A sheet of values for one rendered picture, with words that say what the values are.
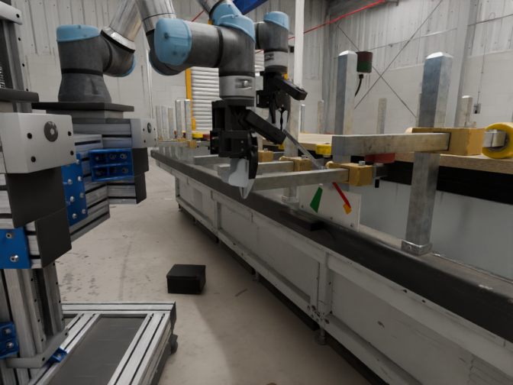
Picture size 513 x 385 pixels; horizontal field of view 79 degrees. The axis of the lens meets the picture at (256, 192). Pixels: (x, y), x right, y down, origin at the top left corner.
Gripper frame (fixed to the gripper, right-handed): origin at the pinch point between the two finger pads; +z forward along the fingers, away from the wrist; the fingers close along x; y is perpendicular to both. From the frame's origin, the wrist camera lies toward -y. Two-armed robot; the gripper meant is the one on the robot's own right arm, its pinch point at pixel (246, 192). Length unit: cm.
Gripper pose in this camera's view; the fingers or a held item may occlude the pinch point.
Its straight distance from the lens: 70.1
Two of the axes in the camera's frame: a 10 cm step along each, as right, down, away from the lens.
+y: -8.8, 1.0, -4.6
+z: 0.0, 9.8, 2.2
